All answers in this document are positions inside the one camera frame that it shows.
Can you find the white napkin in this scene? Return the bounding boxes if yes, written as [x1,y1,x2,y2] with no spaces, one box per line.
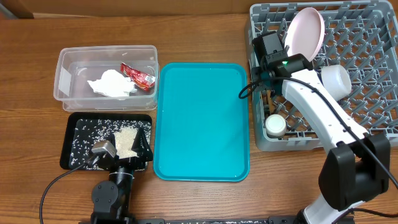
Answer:
[87,70,137,97]

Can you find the teal plastic tray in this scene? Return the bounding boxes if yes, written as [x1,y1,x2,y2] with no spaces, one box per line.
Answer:
[153,63,250,182]

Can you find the white rice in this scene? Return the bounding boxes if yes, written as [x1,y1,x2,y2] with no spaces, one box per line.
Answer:
[66,119,152,169]

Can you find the cardboard box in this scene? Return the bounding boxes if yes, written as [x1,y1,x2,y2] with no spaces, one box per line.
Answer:
[0,0,352,19]

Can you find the large pink plate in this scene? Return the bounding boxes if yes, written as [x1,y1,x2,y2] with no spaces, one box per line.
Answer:
[285,7,325,62]

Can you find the cream white cup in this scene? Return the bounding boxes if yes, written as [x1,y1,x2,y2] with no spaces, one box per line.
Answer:
[265,114,287,138]

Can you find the grey dish rack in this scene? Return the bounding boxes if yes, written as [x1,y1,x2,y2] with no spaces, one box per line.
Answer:
[245,1,397,146]

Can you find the grey bowl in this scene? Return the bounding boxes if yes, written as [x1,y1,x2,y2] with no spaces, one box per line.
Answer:
[321,65,352,101]

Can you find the red snack wrapper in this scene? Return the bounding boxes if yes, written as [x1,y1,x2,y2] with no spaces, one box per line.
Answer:
[120,62,155,91]

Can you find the black rectangular tray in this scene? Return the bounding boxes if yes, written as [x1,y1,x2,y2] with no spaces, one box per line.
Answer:
[60,112,152,169]

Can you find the wooden chopstick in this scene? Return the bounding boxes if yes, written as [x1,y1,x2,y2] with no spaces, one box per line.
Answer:
[267,91,275,114]

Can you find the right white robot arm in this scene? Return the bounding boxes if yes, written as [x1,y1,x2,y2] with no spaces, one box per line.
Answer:
[251,30,394,223]

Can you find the clear plastic bin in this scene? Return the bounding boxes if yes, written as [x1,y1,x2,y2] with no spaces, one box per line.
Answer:
[53,45,160,111]

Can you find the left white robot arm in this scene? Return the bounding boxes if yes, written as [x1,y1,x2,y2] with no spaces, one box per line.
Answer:
[89,127,154,224]

